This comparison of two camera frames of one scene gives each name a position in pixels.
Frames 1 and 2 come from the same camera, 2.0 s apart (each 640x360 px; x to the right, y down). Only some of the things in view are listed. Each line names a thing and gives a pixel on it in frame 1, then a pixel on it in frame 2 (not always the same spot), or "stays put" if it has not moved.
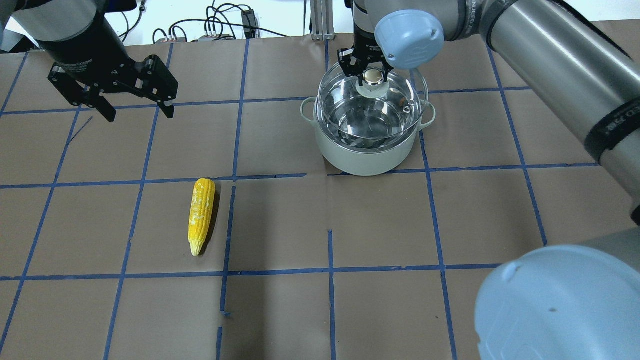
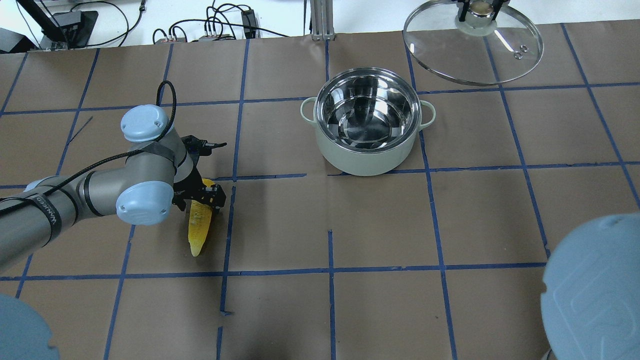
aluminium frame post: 322,20 stays put
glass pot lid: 378,109 to 479,51
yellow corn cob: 202,204 stays put
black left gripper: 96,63 to 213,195
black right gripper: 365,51 to 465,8
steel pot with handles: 368,135 stays put
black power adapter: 249,23 stays put
